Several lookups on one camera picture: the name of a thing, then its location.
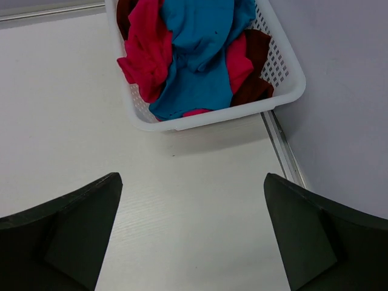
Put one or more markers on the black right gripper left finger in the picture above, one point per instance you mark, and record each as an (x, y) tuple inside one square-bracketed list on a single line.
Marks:
[(60, 244)]

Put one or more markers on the white plastic laundry basket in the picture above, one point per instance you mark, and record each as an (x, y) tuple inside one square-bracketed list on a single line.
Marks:
[(186, 64)]

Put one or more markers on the pink magenta t shirt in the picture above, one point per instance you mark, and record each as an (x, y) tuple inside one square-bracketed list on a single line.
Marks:
[(187, 57)]

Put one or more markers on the dark maroon t shirt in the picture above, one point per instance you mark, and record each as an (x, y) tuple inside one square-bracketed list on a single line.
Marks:
[(149, 54)]

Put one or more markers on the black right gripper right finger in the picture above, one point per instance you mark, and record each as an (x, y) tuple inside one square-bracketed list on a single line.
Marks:
[(325, 245)]

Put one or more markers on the teal blue t shirt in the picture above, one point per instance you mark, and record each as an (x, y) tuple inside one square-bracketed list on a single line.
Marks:
[(198, 78)]

